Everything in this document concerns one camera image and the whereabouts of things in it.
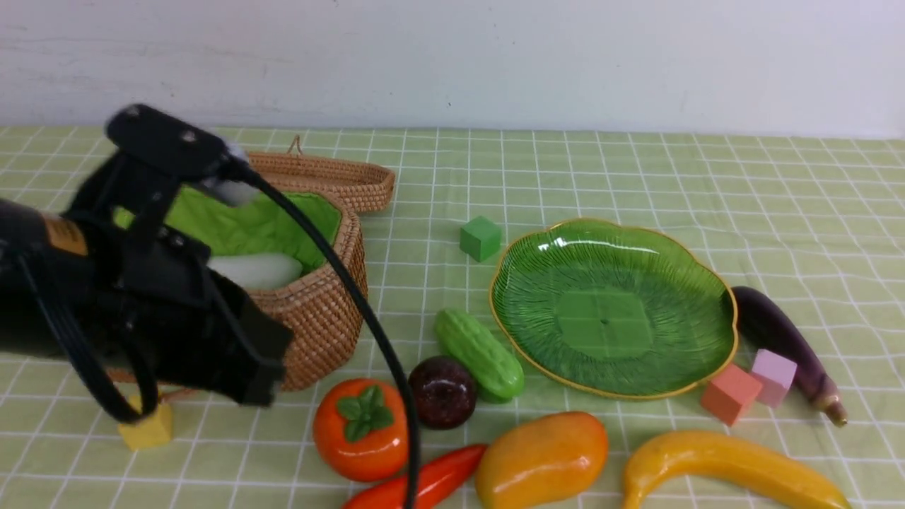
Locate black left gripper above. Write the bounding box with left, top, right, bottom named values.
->
left=85, top=223, right=292, bottom=408

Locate white toy radish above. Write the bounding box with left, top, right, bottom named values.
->
left=207, top=252, right=304, bottom=291

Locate orange toy persimmon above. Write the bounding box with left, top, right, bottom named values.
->
left=313, top=379, right=409, bottom=484

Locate dark purple toy plum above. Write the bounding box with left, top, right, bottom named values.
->
left=408, top=355, right=477, bottom=431

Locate red toy chili pepper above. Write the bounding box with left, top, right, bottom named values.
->
left=344, top=443, right=488, bottom=508

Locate green toy cucumber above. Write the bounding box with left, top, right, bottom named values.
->
left=433, top=308, right=525, bottom=404

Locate orange yellow toy mango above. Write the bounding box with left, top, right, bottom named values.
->
left=473, top=411, right=609, bottom=508

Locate purple toy eggplant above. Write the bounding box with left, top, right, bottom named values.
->
left=730, top=286, right=849, bottom=428

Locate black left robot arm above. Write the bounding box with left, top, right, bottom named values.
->
left=2, top=200, right=292, bottom=408

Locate woven rattan basket green lining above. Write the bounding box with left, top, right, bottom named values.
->
left=106, top=185, right=369, bottom=392

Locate yellow block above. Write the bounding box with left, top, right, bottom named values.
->
left=117, top=402, right=173, bottom=452

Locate woven rattan basket lid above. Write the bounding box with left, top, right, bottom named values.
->
left=247, top=135, right=397, bottom=213

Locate green cube block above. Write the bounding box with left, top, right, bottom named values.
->
left=459, top=216, right=502, bottom=263

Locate green leaf-shaped glass plate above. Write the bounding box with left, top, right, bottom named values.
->
left=489, top=217, right=740, bottom=402

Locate yellow toy banana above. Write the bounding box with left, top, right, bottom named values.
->
left=621, top=431, right=851, bottom=508

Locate coral orange cube block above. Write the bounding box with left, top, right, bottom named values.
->
left=699, top=363, right=763, bottom=426

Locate green checkered tablecloth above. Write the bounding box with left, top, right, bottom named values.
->
left=1, top=128, right=904, bottom=508

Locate pink cube block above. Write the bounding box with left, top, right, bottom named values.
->
left=749, top=349, right=798, bottom=409

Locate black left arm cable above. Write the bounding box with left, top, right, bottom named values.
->
left=14, top=166, right=423, bottom=509

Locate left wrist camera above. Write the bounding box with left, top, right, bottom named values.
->
left=105, top=103, right=259, bottom=207

